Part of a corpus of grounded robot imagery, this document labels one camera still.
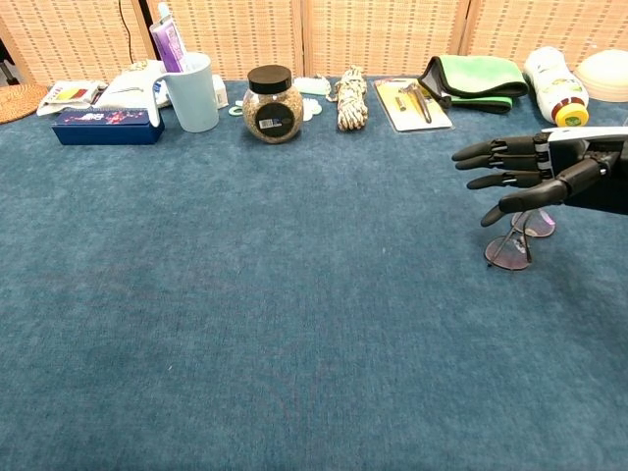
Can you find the pale blue plastic cup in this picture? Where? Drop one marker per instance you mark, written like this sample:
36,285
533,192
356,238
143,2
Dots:
196,98

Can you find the round woven rattan coaster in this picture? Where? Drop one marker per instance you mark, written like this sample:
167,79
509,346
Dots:
19,103

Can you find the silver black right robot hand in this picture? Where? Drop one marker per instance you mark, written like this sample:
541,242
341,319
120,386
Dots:
569,147

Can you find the purple toothpaste tube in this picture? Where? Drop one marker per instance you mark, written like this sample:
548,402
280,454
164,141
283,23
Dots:
169,44

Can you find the small white box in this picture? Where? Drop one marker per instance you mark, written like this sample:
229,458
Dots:
220,93

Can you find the bamboo folding screen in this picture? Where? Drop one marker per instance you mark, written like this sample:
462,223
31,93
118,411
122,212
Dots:
382,34

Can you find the white snack packet yellow red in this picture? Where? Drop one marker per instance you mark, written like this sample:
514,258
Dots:
68,93

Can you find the green cloth black trim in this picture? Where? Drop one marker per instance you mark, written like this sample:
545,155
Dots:
481,73

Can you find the razor in yellow card pack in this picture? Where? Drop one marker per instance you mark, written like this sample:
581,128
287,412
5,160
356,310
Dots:
417,108

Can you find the white snack bag blue print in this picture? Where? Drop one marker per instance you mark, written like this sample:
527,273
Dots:
127,88

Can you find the blue carpet table mat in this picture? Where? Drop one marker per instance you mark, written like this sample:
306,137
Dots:
245,294

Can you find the dark blue rectangular box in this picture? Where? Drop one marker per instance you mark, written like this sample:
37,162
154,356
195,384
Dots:
103,127

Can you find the glass jar black lid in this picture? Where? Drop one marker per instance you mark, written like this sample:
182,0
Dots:
272,113

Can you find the beige upturned bowl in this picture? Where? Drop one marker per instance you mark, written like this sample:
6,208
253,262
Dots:
606,73

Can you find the white bottle yellow cap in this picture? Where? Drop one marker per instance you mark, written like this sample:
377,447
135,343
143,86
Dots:
554,83

